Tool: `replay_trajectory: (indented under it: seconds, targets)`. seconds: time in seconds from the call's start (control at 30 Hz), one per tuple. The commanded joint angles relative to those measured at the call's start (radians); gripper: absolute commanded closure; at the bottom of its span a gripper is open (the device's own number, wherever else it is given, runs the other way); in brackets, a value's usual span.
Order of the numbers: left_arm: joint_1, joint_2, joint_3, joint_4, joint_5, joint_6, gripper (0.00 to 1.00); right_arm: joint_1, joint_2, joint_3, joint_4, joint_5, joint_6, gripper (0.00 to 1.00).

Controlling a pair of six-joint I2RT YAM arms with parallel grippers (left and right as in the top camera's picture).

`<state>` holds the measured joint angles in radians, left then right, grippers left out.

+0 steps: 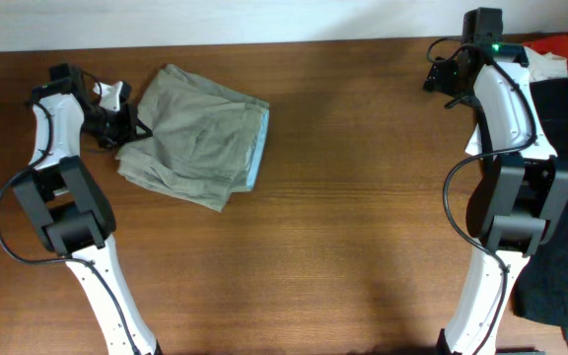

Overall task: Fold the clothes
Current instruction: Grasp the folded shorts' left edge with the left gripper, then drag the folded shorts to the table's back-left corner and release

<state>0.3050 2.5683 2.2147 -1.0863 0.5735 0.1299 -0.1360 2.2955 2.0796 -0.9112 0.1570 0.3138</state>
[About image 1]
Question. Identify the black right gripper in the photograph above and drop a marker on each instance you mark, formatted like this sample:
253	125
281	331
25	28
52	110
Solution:
440	75

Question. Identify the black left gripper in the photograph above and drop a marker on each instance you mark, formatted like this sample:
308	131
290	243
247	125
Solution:
129	128

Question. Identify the khaki shorts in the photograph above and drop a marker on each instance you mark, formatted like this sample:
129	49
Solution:
207	140

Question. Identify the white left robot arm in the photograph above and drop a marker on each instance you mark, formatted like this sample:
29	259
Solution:
70	214

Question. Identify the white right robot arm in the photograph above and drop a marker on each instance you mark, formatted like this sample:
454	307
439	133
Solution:
518	203

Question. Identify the white garment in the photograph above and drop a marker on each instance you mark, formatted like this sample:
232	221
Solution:
547	66

